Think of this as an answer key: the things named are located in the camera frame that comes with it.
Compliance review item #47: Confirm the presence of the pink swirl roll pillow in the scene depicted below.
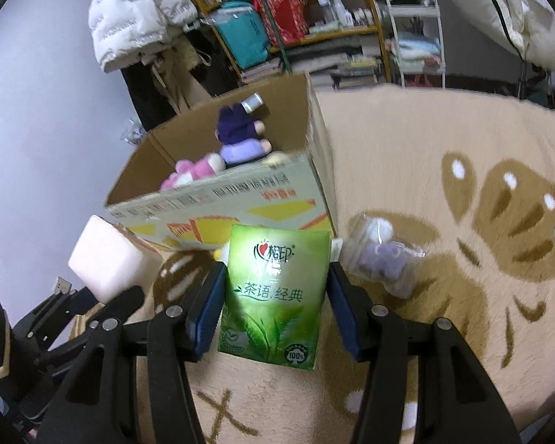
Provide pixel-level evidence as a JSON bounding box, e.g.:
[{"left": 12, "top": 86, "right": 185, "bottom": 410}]
[{"left": 68, "top": 215, "right": 163, "bottom": 304}]

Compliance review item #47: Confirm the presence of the green tissue pack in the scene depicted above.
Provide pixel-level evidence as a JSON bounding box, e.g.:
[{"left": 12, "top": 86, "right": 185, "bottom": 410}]
[{"left": 218, "top": 225, "right": 331, "bottom": 370}]

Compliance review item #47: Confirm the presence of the pink plush bear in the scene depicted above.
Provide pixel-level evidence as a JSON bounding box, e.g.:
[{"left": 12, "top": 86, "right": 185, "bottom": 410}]
[{"left": 160, "top": 154, "right": 225, "bottom": 191}]

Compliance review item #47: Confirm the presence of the purple dark-eared plush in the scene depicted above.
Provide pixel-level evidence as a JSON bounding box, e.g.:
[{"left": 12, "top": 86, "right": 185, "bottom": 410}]
[{"left": 215, "top": 103, "right": 272, "bottom": 167}]

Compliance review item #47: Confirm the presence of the open cardboard box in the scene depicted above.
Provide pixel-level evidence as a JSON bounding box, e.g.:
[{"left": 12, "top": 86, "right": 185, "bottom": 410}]
[{"left": 105, "top": 74, "right": 337, "bottom": 252}]

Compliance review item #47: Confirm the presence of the beige hanging coat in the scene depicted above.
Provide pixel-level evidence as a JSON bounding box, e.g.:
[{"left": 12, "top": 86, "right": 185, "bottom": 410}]
[{"left": 151, "top": 35, "right": 212, "bottom": 114}]

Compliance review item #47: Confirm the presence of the white rolling cart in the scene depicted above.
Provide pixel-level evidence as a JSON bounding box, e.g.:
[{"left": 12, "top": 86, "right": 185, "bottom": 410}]
[{"left": 385, "top": 0, "right": 446, "bottom": 88}]

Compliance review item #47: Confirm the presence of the white puffer jacket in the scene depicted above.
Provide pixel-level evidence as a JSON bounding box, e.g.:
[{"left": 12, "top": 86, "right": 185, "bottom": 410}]
[{"left": 88, "top": 0, "right": 198, "bottom": 73}]

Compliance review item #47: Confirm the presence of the stack of books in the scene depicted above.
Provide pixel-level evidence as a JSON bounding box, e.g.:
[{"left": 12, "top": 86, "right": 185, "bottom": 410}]
[{"left": 240, "top": 57, "right": 283, "bottom": 84}]

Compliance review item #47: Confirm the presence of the green pole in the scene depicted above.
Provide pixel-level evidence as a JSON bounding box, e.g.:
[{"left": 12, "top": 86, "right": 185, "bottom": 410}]
[{"left": 260, "top": 0, "right": 292, "bottom": 73}]

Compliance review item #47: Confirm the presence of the teal bag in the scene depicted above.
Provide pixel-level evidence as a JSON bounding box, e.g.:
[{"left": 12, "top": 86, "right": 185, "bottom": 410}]
[{"left": 209, "top": 1, "right": 269, "bottom": 70}]

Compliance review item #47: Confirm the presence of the wooden shelf unit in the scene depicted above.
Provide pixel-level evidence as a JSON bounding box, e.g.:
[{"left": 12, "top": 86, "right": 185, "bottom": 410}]
[{"left": 194, "top": 0, "right": 391, "bottom": 82}]

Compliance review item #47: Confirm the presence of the red gift bag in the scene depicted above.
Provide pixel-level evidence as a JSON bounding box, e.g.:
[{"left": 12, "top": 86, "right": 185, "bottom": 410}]
[{"left": 268, "top": 0, "right": 309, "bottom": 45}]

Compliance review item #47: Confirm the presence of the bagged purple plush keychain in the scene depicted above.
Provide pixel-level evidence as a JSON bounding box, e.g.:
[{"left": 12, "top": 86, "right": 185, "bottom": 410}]
[{"left": 339, "top": 215, "right": 426, "bottom": 300}]

